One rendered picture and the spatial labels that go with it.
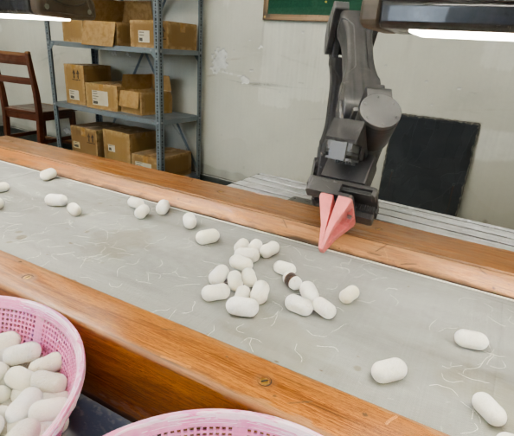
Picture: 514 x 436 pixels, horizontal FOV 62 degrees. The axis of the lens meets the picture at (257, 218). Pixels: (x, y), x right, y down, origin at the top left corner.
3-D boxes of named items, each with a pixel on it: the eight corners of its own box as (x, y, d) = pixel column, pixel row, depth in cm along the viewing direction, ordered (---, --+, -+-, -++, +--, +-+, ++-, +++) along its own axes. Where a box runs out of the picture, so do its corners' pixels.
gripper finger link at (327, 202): (351, 248, 55) (374, 190, 58) (300, 234, 58) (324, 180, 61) (356, 270, 60) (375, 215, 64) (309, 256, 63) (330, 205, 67)
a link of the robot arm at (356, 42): (395, 114, 66) (382, -12, 80) (337, 110, 66) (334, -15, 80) (374, 161, 76) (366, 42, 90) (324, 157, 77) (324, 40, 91)
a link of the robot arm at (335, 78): (346, 184, 94) (370, 22, 82) (316, 182, 94) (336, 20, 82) (343, 176, 100) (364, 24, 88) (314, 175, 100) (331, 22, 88)
